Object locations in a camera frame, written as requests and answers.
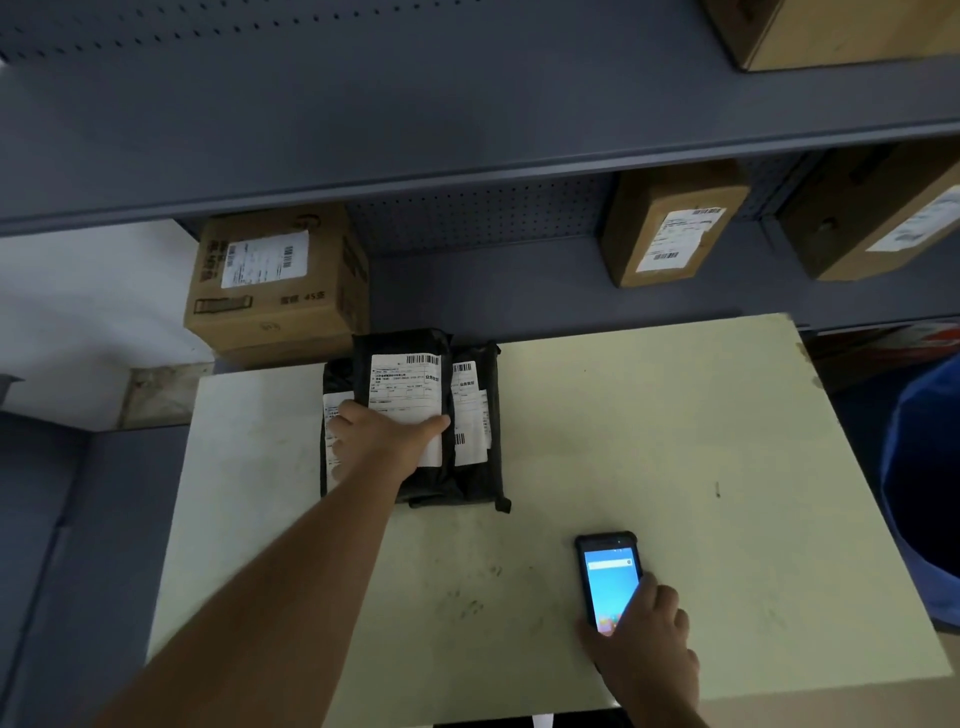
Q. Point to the person's left hand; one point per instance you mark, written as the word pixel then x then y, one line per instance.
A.
pixel 382 450

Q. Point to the person's right hand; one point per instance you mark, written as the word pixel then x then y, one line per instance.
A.
pixel 652 652

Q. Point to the person's left thumb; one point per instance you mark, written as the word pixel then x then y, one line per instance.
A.
pixel 436 429

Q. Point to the person's right thumb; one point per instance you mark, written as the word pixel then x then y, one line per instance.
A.
pixel 590 639

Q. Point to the black labelled parcel bag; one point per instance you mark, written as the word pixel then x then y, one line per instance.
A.
pixel 334 382
pixel 401 375
pixel 476 435

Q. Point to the black handheld scanner phone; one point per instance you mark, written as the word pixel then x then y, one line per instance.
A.
pixel 604 574

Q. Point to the person's left forearm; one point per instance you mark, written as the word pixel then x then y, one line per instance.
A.
pixel 277 600

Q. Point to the person's right forearm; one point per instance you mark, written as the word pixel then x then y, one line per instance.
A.
pixel 667 716

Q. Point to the large printed cardboard box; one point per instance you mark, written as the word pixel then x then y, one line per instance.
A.
pixel 300 300

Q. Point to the small labelled cardboard box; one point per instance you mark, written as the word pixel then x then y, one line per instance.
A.
pixel 660 225

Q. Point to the grey metal shelving unit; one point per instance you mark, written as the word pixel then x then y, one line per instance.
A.
pixel 375 112

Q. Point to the blue plastic bin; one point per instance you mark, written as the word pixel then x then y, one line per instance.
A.
pixel 926 487

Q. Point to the red and white package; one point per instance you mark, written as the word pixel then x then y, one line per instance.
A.
pixel 877 349

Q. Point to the wide labelled cardboard box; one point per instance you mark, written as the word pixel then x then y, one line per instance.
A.
pixel 862 217

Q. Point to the plain cardboard box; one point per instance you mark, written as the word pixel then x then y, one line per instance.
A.
pixel 840 34

